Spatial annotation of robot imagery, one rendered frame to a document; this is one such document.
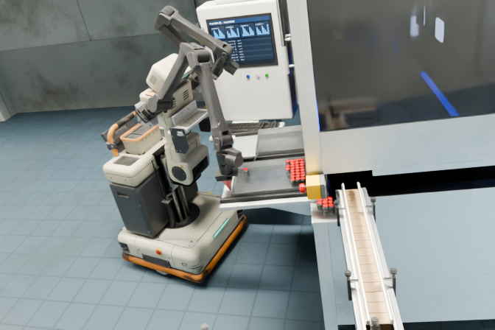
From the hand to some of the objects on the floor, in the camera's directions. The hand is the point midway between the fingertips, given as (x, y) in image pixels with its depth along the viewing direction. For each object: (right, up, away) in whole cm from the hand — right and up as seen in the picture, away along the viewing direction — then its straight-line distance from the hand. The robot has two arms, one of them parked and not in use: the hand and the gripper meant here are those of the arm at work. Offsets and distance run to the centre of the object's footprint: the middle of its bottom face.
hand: (230, 188), depth 199 cm
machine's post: (+52, -79, +29) cm, 99 cm away
